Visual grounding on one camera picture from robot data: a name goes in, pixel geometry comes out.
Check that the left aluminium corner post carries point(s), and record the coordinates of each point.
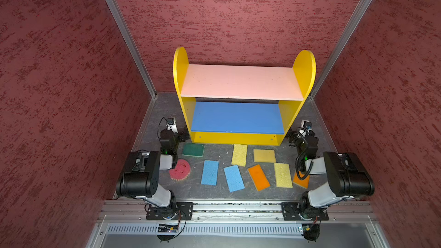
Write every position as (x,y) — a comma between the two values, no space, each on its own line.
(131,45)

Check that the orange sponge far right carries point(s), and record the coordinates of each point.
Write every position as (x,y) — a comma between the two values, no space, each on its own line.
(301,183)

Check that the electronics board with wires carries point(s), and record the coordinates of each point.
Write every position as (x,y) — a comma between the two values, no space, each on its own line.
(166,232)
(311,232)

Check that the left electronics board with wires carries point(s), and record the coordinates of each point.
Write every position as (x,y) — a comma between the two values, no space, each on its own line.
(166,232)

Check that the right electronics board with wires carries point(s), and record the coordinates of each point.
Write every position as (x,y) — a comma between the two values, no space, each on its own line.
(311,232)

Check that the aluminium corner post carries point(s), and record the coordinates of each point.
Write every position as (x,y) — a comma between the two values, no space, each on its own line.
(348,31)
(131,45)

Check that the yellow shelf pink blue boards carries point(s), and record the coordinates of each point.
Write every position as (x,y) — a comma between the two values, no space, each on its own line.
(247,105)

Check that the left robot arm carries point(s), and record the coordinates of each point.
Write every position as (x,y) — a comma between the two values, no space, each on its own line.
(139,178)

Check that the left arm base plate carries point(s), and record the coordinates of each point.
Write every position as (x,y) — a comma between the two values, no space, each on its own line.
(176,211)

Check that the blue sponge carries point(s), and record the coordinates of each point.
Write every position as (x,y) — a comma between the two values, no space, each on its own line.
(210,173)
(234,178)

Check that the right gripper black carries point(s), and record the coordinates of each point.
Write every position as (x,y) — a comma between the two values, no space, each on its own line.
(292,136)

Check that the green scouring sponge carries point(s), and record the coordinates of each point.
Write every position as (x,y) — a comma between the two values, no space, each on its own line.
(193,150)

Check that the white slotted cable duct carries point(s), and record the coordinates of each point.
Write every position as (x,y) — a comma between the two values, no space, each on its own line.
(238,229)

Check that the right aluminium corner post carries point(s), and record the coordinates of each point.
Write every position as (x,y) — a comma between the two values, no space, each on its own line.
(348,31)

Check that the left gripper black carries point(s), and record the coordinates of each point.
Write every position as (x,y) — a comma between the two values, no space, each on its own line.
(182,136)

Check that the yellow sponge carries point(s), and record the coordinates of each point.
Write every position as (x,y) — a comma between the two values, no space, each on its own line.
(239,155)
(282,175)

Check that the orange sponge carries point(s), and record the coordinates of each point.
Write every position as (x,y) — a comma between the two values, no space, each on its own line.
(258,177)
(301,183)

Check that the yellow sponge lower right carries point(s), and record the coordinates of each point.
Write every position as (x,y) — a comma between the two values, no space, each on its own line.
(282,175)

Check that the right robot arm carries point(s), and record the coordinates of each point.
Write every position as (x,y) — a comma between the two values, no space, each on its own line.
(347,178)

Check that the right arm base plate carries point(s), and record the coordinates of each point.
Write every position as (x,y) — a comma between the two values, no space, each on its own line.
(292,211)

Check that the orange sponge centre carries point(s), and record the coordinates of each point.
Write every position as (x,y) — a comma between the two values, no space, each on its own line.
(258,177)

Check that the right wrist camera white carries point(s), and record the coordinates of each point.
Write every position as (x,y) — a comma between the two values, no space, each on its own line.
(306,128)

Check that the dark yellow scouring pad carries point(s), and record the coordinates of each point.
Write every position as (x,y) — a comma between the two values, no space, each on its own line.
(264,156)

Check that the pink round smiley sponge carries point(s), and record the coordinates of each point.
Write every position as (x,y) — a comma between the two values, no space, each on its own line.
(181,171)

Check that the aluminium mounting rail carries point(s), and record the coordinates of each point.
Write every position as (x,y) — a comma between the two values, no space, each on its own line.
(250,211)

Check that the yellow sponge upper left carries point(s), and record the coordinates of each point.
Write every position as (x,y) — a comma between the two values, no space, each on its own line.
(239,155)

